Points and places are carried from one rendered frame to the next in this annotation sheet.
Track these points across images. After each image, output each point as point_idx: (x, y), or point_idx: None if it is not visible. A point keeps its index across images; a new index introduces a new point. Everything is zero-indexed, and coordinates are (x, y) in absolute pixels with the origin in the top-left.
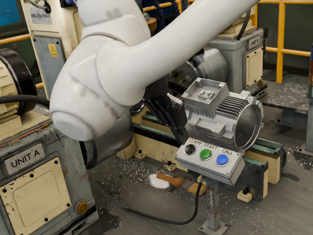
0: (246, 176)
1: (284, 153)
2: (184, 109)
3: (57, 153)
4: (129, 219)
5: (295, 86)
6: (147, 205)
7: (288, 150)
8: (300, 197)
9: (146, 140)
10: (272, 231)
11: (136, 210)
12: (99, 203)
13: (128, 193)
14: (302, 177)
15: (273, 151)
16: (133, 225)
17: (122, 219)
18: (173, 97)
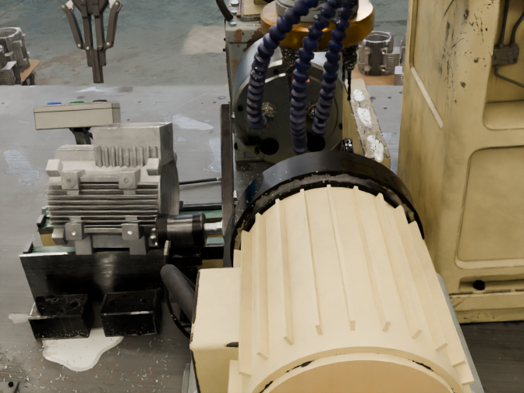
0: None
1: (30, 310)
2: (69, 25)
3: (226, 44)
4: (203, 175)
5: None
6: (200, 194)
7: (38, 381)
8: (2, 287)
9: None
10: (32, 233)
11: (201, 179)
12: (260, 171)
13: (242, 193)
14: (2, 323)
15: (36, 251)
16: (191, 175)
17: (210, 172)
18: (69, 1)
